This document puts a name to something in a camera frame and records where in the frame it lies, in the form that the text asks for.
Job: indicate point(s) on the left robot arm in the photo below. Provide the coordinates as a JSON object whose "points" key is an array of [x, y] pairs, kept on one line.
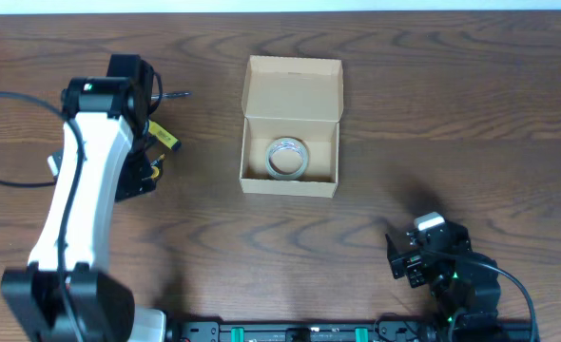
{"points": [[66, 293]]}

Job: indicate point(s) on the clear tape roll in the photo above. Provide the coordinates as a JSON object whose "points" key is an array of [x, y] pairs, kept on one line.
{"points": [[286, 143]]}

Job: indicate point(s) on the yellow highlighter marker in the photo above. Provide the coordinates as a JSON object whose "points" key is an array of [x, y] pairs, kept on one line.
{"points": [[157, 134]]}

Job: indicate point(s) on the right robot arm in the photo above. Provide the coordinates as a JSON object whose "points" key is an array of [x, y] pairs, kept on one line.
{"points": [[463, 283]]}

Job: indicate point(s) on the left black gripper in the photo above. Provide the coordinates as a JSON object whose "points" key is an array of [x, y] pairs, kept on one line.
{"points": [[134, 164]]}

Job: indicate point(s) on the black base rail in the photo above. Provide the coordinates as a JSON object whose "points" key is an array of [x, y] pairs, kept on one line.
{"points": [[385, 329]]}

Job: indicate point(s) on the brown cardboard box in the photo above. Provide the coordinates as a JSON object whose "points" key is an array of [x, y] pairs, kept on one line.
{"points": [[300, 98]]}

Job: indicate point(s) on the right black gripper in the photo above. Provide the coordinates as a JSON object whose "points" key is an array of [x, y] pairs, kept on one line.
{"points": [[413, 264]]}

